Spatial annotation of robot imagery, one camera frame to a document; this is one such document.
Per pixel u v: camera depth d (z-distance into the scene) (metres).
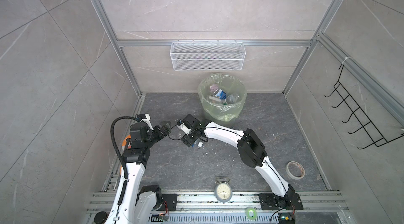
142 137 0.57
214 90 0.88
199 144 0.88
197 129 0.69
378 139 0.59
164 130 0.69
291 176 0.80
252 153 0.55
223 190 0.73
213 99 0.95
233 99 0.91
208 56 1.01
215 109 0.77
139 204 0.56
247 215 0.70
